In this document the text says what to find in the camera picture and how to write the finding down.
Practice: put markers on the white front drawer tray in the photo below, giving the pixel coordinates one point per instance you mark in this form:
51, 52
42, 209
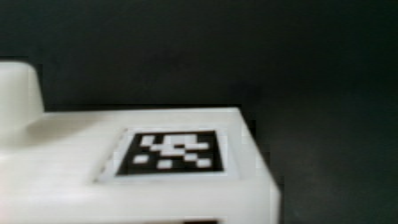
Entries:
127, 167

